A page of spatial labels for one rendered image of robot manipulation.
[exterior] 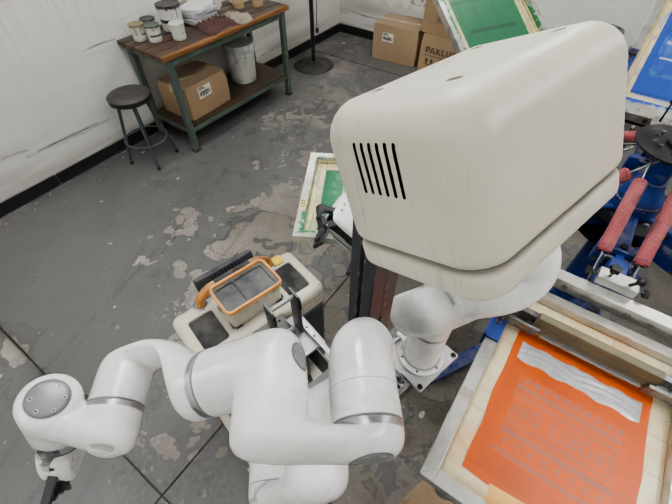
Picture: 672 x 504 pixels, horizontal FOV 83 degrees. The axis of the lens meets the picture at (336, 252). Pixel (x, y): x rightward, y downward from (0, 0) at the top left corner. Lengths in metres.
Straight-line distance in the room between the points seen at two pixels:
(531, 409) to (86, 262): 2.90
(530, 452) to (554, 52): 1.15
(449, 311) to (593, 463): 0.78
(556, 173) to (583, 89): 0.06
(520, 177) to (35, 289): 3.21
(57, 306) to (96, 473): 1.16
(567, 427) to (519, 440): 0.15
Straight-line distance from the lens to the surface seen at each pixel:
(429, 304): 0.73
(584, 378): 1.49
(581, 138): 0.33
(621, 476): 1.42
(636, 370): 1.49
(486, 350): 1.36
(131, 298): 2.91
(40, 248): 3.59
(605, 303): 1.62
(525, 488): 1.29
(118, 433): 0.61
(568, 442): 1.38
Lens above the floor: 2.13
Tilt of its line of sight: 49 degrees down
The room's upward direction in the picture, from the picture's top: straight up
